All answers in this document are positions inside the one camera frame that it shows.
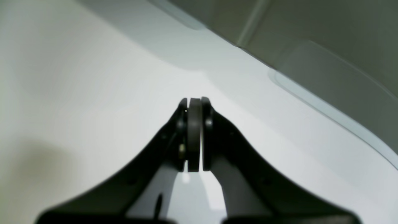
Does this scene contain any right grey chair back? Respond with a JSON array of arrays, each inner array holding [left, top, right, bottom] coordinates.
[[150, 0, 273, 48]]

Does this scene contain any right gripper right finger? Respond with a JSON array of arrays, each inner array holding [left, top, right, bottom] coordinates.
[[201, 97, 361, 224]]

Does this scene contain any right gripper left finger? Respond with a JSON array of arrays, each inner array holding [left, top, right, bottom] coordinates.
[[36, 98, 202, 224]]

